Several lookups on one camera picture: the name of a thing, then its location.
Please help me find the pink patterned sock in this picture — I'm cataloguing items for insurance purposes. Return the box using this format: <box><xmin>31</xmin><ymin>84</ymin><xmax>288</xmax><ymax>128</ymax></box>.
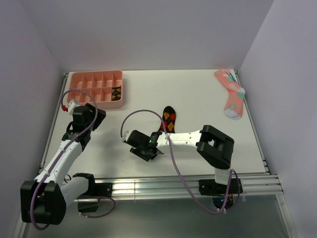
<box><xmin>214</xmin><ymin>69</ymin><xmax>246</xmax><ymax>120</ymax></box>

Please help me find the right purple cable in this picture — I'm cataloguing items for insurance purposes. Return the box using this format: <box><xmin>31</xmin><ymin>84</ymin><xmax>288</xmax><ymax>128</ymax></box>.
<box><xmin>120</xmin><ymin>109</ymin><xmax>241</xmax><ymax>215</ymax></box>

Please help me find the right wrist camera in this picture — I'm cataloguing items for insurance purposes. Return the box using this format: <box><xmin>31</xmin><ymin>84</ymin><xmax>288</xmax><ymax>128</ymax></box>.
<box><xmin>121</xmin><ymin>130</ymin><xmax>130</xmax><ymax>143</ymax></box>

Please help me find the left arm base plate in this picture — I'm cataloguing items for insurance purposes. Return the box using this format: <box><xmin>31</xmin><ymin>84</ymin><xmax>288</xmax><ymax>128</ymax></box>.
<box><xmin>93</xmin><ymin>182</ymin><xmax>113</xmax><ymax>197</ymax></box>

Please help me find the pink divided organizer tray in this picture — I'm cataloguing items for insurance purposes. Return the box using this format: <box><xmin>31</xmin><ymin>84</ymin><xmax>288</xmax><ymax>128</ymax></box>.
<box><xmin>67</xmin><ymin>70</ymin><xmax>124</xmax><ymax>110</ymax></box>

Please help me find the brown tan argyle sock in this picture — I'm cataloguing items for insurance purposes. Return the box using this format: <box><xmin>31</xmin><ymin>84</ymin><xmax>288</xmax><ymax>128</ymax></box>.
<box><xmin>111</xmin><ymin>86</ymin><xmax>122</xmax><ymax>101</ymax></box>

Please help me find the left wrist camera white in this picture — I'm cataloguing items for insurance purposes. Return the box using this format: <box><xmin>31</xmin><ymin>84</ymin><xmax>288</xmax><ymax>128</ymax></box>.
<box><xmin>61</xmin><ymin>99</ymin><xmax>80</xmax><ymax>115</ymax></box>

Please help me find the purple cable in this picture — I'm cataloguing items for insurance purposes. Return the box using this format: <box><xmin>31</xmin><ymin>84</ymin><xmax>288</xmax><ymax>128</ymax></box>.
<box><xmin>31</xmin><ymin>89</ymin><xmax>116</xmax><ymax>231</ymax></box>
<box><xmin>120</xmin><ymin>109</ymin><xmax>241</xmax><ymax>215</ymax></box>

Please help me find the red yellow argyle sock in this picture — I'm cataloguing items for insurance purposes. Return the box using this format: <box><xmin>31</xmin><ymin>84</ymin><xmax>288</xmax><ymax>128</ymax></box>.
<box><xmin>158</xmin><ymin>106</ymin><xmax>176</xmax><ymax>133</ymax></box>

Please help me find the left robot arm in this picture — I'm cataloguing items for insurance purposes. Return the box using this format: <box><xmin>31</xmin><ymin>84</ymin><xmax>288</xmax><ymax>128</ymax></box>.
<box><xmin>20</xmin><ymin>103</ymin><xmax>106</xmax><ymax>230</ymax></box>

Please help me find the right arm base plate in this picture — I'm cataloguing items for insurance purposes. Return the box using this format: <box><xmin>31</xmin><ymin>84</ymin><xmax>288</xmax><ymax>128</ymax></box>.
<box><xmin>199</xmin><ymin>178</ymin><xmax>243</xmax><ymax>197</ymax></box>

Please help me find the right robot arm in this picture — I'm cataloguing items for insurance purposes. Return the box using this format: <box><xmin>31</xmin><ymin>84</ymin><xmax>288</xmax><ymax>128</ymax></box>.
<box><xmin>121</xmin><ymin>125</ymin><xmax>235</xmax><ymax>193</ymax></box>

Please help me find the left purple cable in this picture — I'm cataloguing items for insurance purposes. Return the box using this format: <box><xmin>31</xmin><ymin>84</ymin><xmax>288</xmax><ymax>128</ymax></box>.
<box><xmin>31</xmin><ymin>89</ymin><xmax>116</xmax><ymax>231</ymax></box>

